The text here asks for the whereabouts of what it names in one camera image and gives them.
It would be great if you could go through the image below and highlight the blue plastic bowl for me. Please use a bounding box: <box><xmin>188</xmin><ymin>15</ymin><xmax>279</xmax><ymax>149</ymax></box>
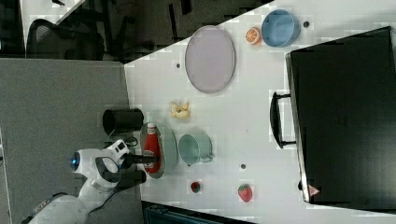
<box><xmin>262</xmin><ymin>9</ymin><xmax>301</xmax><ymax>48</ymax></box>

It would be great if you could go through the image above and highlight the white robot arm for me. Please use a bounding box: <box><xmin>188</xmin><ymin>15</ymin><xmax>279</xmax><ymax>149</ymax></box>
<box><xmin>21</xmin><ymin>139</ymin><xmax>160</xmax><ymax>224</ymax></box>

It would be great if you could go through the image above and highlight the red plush ketchup bottle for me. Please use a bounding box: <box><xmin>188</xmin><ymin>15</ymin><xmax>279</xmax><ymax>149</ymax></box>
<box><xmin>144</xmin><ymin>122</ymin><xmax>161</xmax><ymax>174</ymax></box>

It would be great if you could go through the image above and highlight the pink strawberry toy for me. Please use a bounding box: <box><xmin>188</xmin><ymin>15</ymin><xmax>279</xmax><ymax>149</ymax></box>
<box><xmin>237</xmin><ymin>184</ymin><xmax>253</xmax><ymax>203</ymax></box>

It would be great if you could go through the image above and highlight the large lilac plate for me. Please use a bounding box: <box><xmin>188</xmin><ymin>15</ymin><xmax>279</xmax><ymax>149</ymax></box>
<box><xmin>185</xmin><ymin>25</ymin><xmax>235</xmax><ymax>93</ymax></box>

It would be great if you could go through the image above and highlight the green plastic mug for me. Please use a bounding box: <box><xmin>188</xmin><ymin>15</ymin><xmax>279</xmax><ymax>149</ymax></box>
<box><xmin>178</xmin><ymin>133</ymin><xmax>213</xmax><ymax>165</ymax></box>

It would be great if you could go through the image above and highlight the small red strawberry toy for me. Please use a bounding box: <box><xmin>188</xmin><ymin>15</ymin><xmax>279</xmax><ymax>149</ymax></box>
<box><xmin>191</xmin><ymin>182</ymin><xmax>201</xmax><ymax>193</ymax></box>

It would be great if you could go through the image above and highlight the black office chair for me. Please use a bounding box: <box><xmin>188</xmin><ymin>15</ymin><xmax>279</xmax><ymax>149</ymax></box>
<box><xmin>19</xmin><ymin>0</ymin><xmax>154</xmax><ymax>63</ymax></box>

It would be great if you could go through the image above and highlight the orange slice toy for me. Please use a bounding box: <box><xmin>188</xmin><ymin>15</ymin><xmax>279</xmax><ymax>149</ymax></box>
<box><xmin>245</xmin><ymin>27</ymin><xmax>262</xmax><ymax>45</ymax></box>

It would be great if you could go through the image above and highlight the green plastic strainer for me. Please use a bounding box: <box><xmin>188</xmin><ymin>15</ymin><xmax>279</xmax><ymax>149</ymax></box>
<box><xmin>146</xmin><ymin>124</ymin><xmax>178</xmax><ymax>179</ymax></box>

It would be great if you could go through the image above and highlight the blue metal frame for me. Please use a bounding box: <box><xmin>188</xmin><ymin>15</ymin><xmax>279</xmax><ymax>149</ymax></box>
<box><xmin>141</xmin><ymin>201</ymin><xmax>253</xmax><ymax>224</ymax></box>

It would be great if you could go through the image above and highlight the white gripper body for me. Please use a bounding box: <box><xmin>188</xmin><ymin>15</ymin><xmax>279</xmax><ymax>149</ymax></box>
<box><xmin>105</xmin><ymin>139</ymin><xmax>130</xmax><ymax>168</ymax></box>

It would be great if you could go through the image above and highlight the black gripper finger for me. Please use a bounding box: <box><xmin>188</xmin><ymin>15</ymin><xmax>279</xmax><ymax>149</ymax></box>
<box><xmin>124</xmin><ymin>155</ymin><xmax>160</xmax><ymax>164</ymax></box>

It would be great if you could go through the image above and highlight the yellow plush peeled banana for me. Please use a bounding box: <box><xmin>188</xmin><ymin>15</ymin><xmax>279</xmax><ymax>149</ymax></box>
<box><xmin>170</xmin><ymin>102</ymin><xmax>191</xmax><ymax>119</ymax></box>

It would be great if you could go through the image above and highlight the silver black toaster oven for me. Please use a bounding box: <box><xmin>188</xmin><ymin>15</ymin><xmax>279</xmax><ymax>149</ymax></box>
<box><xmin>285</xmin><ymin>26</ymin><xmax>396</xmax><ymax>214</ymax></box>

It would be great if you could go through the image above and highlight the dark cylindrical cup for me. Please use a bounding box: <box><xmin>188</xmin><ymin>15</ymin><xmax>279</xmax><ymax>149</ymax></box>
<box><xmin>102</xmin><ymin>108</ymin><xmax>144</xmax><ymax>134</ymax></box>

